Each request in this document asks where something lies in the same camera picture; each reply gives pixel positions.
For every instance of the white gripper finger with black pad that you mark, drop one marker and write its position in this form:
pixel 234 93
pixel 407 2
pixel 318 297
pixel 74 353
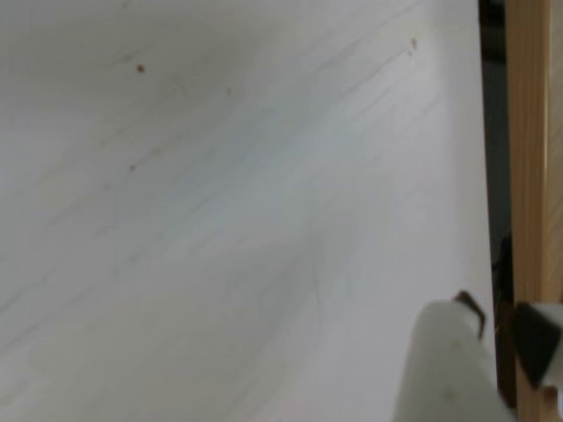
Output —
pixel 536 338

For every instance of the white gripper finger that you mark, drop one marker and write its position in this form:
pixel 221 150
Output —
pixel 444 365

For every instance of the light wooden beam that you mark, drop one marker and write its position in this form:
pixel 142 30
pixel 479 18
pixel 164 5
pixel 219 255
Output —
pixel 530 154

